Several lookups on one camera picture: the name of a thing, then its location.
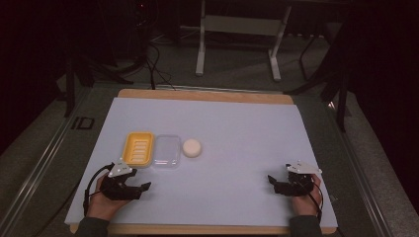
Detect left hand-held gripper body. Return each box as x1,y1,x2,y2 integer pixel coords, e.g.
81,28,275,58
99,157,143,201

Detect wooden table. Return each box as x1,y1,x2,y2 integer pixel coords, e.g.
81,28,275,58
68,88,339,236

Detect metal floor rail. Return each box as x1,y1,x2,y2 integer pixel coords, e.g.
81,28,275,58
325,101,393,237
0,86,91,237

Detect white table mat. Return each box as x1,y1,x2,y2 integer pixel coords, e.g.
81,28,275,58
64,96,339,229

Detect clear plastic container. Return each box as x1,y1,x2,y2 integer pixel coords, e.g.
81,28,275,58
152,133,183,169

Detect white metal stand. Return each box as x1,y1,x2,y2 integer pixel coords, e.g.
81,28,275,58
195,0,293,83

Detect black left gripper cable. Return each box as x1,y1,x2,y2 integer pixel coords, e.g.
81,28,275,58
82,163,115,217

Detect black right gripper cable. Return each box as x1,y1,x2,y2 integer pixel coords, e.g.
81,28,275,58
304,182,325,225

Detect yellow soap dish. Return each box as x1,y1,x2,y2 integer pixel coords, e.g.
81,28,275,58
122,131,155,168

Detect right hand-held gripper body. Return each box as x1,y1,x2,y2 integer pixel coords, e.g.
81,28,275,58
285,160,323,198

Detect dark metal stand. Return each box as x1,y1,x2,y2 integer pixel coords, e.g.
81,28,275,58
61,48,135,119

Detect dark chair frame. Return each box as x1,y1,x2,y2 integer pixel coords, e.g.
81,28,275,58
284,19,353,133

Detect person's left hand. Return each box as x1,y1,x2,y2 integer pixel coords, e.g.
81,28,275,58
86,179,133,221

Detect black floor cables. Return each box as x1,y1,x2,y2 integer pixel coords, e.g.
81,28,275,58
143,40,178,92

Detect round white soap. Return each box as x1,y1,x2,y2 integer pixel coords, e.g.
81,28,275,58
182,138,203,159

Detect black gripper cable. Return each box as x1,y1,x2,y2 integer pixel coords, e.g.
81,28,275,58
82,163,115,217
304,182,325,225

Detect person's right hand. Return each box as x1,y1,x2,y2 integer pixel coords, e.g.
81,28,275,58
291,174,323,217

